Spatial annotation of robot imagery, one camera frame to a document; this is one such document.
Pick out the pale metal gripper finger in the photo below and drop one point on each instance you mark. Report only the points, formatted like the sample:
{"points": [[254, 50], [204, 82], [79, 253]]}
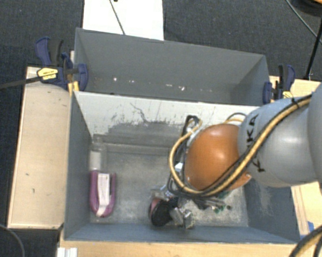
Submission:
{"points": [[161, 193], [182, 217]]}

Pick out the black and red round object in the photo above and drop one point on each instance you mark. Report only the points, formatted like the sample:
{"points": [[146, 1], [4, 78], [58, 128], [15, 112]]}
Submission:
{"points": [[160, 214]]}

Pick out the grey metal bin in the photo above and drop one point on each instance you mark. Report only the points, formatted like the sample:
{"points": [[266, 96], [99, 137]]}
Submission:
{"points": [[135, 162]]}

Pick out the purple and white oblong object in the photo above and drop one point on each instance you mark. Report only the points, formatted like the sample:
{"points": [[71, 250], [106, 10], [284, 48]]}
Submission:
{"points": [[102, 194]]}

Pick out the pale wood flat board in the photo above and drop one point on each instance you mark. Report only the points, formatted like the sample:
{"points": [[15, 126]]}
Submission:
{"points": [[42, 154]]}

